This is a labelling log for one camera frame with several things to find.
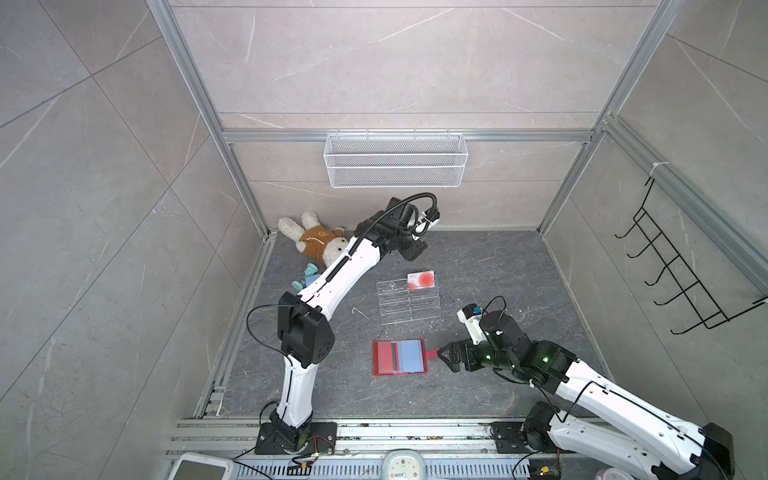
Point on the white round device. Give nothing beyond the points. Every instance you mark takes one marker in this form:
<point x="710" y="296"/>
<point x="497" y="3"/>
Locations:
<point x="403" y="464"/>

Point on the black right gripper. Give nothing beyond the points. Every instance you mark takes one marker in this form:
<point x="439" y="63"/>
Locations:
<point x="467" y="347"/>

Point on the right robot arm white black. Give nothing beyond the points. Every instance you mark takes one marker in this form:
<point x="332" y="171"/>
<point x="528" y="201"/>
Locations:
<point x="583" y="411"/>

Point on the white wire mesh basket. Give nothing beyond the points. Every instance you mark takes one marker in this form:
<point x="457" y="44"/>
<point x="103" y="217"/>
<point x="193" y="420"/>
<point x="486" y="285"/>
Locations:
<point x="395" y="162"/>

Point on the vertical aluminium corner post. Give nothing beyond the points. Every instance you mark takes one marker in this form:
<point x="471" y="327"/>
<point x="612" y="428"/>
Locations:
<point x="659" y="24"/>

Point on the red leather card holder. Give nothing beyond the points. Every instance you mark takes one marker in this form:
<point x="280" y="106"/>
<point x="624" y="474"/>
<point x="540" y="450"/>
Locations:
<point x="385" y="358"/>

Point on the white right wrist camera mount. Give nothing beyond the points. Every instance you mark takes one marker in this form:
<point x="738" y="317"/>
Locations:
<point x="470" y="316"/>

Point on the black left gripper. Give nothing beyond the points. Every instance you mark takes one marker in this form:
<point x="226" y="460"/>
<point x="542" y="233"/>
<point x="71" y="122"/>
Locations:
<point x="415" y="249"/>

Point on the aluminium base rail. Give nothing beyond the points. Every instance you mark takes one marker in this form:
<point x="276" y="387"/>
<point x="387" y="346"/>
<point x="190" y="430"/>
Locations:
<point x="354" y="449"/>

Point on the blue toy camera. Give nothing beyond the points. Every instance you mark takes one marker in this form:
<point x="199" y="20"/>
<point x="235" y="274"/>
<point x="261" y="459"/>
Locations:
<point x="309" y="280"/>

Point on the white card red circle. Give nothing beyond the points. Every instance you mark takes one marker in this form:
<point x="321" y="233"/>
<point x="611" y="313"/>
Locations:
<point x="420" y="280"/>

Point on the teal toy piece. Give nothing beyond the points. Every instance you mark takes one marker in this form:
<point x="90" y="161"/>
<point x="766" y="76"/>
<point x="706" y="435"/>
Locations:
<point x="311" y="269"/>

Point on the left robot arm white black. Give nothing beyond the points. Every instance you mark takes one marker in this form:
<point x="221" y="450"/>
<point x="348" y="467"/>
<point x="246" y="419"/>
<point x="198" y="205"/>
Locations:
<point x="303" y="322"/>

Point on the white teddy bear brown shirt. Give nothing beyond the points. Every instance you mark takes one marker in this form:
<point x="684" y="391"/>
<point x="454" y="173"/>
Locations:
<point x="313" y="239"/>

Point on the right wall aluminium rail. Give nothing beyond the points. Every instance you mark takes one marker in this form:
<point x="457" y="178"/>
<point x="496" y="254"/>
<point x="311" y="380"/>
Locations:
<point x="733" y="242"/>

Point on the horizontal aluminium wall rail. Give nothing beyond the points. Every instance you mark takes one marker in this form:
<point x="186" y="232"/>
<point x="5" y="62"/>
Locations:
<point x="470" y="134"/>

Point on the black wire hook rack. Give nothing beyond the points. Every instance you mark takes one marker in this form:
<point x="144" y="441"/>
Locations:
<point x="685" y="282"/>

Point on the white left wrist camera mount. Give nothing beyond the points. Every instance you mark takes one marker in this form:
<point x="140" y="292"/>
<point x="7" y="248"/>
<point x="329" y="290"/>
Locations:
<point x="425" y="221"/>

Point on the white tablet corner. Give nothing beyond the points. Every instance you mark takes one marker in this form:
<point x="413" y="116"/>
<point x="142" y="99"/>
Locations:
<point x="195" y="466"/>

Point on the left aluminium corner post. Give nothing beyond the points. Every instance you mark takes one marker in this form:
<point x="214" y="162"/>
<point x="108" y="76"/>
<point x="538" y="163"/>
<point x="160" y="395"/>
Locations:
<point x="169" y="27"/>

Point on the white plastic card sleeves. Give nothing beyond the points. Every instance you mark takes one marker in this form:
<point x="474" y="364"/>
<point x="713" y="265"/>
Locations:
<point x="411" y="357"/>

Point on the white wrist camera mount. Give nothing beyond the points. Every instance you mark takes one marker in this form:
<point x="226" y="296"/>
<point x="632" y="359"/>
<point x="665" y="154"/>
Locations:
<point x="470" y="316"/>
<point x="425" y="221"/>

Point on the clear acrylic tiered card stand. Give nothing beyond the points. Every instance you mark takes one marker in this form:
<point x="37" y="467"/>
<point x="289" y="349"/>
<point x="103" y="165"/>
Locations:
<point x="398" y="305"/>

